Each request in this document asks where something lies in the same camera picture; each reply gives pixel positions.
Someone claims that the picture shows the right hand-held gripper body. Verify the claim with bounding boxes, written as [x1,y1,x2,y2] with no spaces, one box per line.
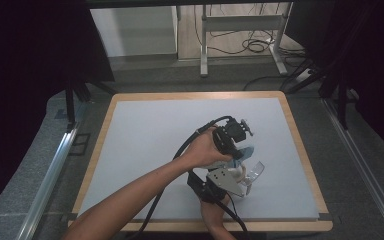
[187,166,248,204]

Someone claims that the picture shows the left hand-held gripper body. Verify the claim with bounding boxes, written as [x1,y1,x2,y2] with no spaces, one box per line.
[213,119,254,156]

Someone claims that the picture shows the white and blue pouch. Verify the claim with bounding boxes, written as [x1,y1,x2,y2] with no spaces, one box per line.
[206,145,255,171]

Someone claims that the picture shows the person's left hand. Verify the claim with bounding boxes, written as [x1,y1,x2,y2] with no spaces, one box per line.
[183,126,233,169]

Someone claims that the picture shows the person's right hand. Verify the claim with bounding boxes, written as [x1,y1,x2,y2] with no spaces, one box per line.
[200,196,230,231]

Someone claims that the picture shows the white table mat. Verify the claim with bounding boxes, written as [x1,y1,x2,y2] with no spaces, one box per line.
[76,97,321,222]

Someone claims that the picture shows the white power strip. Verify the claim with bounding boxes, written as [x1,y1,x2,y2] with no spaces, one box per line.
[293,68,315,84]

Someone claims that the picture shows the black tripod stand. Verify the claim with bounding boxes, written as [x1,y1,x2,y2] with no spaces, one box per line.
[63,74,118,130]
[279,54,352,132]

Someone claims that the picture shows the white cabinet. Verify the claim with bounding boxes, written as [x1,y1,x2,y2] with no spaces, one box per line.
[89,5,179,58]

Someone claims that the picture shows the black curtain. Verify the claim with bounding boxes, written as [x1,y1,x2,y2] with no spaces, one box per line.
[285,0,384,166]
[0,0,115,221]

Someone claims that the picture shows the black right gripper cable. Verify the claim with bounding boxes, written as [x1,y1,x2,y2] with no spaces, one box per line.
[188,171,250,240]

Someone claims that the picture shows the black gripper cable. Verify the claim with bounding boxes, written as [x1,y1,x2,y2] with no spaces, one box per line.
[128,115,233,240]
[188,171,250,240]

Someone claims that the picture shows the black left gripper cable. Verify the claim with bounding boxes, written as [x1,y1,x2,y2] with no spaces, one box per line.
[128,115,233,240]

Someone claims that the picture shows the black floor cables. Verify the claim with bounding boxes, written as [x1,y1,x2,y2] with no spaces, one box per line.
[193,3,307,57]

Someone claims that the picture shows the white metal desk frame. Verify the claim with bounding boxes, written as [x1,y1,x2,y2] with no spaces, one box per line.
[199,2,290,78]

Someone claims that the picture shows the aluminium rail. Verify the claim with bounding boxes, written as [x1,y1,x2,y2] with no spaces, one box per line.
[15,102,88,240]
[322,98,384,240]

